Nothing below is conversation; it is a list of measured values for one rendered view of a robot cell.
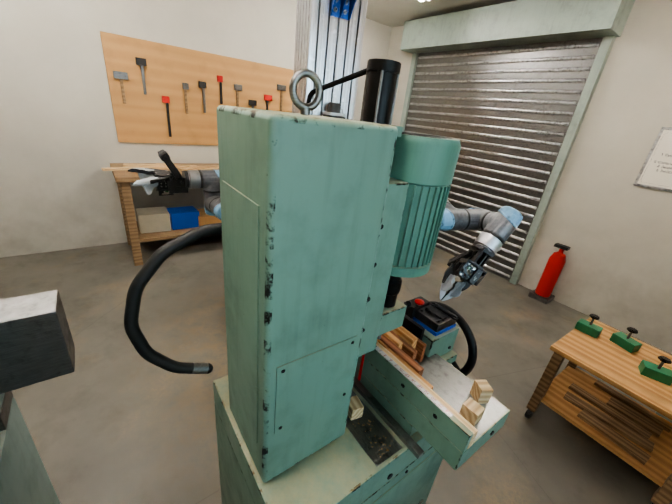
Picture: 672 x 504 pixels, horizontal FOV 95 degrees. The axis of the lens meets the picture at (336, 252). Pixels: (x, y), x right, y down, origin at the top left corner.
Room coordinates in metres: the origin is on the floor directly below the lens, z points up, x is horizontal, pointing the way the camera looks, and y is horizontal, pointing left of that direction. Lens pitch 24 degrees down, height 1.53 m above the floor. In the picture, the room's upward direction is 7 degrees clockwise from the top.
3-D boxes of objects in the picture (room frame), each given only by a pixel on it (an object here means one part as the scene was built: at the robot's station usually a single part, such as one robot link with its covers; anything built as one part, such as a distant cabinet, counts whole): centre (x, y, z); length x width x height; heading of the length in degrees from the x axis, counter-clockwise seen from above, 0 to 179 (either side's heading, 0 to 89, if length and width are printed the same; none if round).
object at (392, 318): (0.71, -0.13, 1.03); 0.14 x 0.07 x 0.09; 128
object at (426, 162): (0.72, -0.15, 1.35); 0.18 x 0.18 x 0.31
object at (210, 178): (1.32, 0.56, 1.21); 0.11 x 0.08 x 0.09; 128
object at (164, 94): (3.70, 1.44, 1.50); 2.00 x 0.04 x 0.90; 129
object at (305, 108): (0.54, 0.08, 1.55); 0.06 x 0.02 x 0.07; 128
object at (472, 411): (0.54, -0.37, 0.92); 0.04 x 0.04 x 0.04; 41
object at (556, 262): (2.89, -2.19, 0.30); 0.19 x 0.18 x 0.60; 129
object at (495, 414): (0.77, -0.25, 0.87); 0.61 x 0.30 x 0.06; 38
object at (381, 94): (0.64, -0.04, 1.53); 0.08 x 0.08 x 0.17; 38
